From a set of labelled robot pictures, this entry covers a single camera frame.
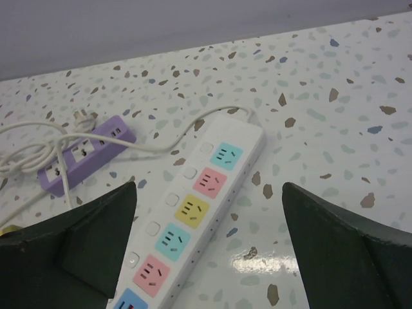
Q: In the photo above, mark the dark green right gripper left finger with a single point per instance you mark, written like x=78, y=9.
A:
x=72, y=260

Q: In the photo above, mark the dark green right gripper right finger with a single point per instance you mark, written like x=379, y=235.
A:
x=346, y=260

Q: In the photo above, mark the white multicolour power strip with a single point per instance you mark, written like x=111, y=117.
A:
x=166, y=246

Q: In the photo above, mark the purple power strip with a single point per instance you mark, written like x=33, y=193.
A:
x=86, y=156

